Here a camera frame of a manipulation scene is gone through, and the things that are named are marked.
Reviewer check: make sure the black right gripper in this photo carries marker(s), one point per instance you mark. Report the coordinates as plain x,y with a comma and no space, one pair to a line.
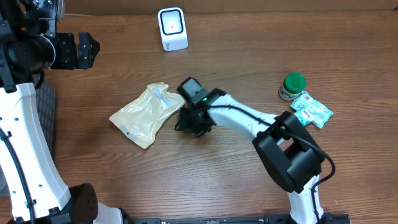
188,126

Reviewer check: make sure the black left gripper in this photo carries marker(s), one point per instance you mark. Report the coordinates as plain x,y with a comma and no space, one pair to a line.
72,54

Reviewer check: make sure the beige plastic pouch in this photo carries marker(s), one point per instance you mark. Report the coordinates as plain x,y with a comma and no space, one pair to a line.
141,119

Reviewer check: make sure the green capped bottle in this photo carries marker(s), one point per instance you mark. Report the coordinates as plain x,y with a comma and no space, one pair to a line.
292,86

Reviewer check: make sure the teal wet wipes pack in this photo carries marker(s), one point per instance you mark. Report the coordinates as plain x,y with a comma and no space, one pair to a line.
320,112

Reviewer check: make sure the teal tissue pack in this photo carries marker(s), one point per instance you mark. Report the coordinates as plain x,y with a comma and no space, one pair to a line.
304,116

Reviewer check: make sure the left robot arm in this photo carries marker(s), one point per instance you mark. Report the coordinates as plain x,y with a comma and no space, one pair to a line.
30,45

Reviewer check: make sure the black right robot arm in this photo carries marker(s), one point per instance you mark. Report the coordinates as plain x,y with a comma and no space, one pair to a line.
288,152

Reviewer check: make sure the white barcode scanner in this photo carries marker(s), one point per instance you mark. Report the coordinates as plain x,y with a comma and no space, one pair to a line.
172,28

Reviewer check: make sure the cardboard backdrop panel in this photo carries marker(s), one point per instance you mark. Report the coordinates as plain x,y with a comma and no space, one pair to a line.
146,7

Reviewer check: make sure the grey plastic mesh basket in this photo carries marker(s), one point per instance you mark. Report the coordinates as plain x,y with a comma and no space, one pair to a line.
47,103

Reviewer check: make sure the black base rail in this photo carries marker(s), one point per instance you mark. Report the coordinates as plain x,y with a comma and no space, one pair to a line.
327,218

